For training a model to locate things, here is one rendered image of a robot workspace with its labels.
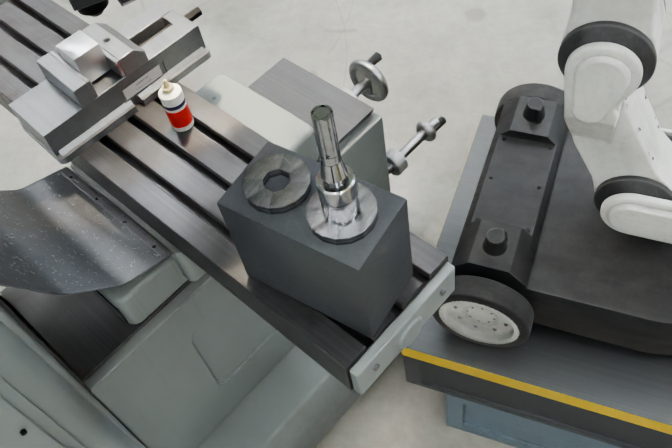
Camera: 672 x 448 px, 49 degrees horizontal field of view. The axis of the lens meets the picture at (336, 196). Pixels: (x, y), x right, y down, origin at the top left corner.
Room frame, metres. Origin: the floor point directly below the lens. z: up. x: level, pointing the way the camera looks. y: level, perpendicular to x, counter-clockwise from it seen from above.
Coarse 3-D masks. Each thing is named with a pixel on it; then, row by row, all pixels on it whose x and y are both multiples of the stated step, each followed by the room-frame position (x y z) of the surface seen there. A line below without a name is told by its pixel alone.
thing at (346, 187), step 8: (320, 176) 0.55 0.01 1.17; (352, 176) 0.54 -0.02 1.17; (320, 184) 0.54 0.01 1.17; (328, 184) 0.53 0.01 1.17; (344, 184) 0.53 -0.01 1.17; (352, 184) 0.53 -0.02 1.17; (320, 192) 0.53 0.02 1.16; (328, 192) 0.52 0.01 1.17; (336, 192) 0.52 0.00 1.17; (344, 192) 0.52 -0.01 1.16
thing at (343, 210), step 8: (352, 192) 0.52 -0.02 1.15; (320, 200) 0.53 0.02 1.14; (328, 200) 0.52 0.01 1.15; (336, 200) 0.52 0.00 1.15; (344, 200) 0.52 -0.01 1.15; (352, 200) 0.52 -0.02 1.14; (328, 208) 0.52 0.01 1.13; (336, 208) 0.52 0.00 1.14; (344, 208) 0.52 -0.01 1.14; (352, 208) 0.52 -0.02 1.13; (328, 216) 0.52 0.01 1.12; (336, 216) 0.52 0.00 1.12; (344, 216) 0.52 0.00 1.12; (352, 216) 0.52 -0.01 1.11
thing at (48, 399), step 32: (0, 320) 0.56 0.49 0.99; (0, 352) 0.52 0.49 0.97; (32, 352) 0.55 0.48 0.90; (0, 384) 0.49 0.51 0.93; (32, 384) 0.51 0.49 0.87; (64, 384) 0.55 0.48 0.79; (0, 416) 0.47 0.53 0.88; (32, 416) 0.49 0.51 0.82; (64, 416) 0.51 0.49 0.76; (96, 416) 0.54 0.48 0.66
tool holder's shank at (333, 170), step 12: (324, 108) 0.55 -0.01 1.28; (312, 120) 0.54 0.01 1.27; (324, 120) 0.53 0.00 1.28; (324, 132) 0.53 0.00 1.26; (336, 132) 0.54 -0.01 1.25; (324, 144) 0.53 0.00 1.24; (336, 144) 0.53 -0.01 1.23; (324, 156) 0.53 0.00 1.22; (336, 156) 0.53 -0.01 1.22; (324, 168) 0.53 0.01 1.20; (336, 168) 0.53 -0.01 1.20; (324, 180) 0.53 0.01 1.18; (336, 180) 0.53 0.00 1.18
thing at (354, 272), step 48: (240, 192) 0.61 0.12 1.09; (288, 192) 0.58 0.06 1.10; (384, 192) 0.56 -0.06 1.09; (240, 240) 0.59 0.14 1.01; (288, 240) 0.53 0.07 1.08; (336, 240) 0.50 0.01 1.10; (384, 240) 0.50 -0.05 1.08; (288, 288) 0.55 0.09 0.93; (336, 288) 0.48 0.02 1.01; (384, 288) 0.49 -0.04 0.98
